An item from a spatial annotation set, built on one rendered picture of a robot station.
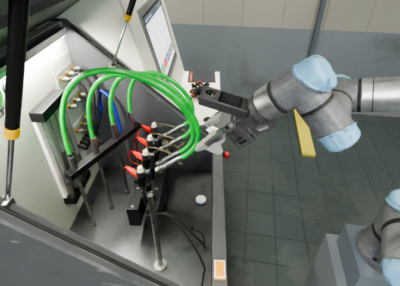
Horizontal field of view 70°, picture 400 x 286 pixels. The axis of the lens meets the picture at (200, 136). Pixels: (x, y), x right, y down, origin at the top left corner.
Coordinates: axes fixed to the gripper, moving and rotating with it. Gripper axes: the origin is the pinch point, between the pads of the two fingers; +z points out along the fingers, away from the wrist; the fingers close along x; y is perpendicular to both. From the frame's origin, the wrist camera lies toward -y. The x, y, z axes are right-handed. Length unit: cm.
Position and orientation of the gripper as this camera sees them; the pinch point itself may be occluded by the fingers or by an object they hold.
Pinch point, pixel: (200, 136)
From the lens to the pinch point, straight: 75.7
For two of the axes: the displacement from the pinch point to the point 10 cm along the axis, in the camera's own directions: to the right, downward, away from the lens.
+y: 7.5, 5.7, 3.5
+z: -6.2, 3.9, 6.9
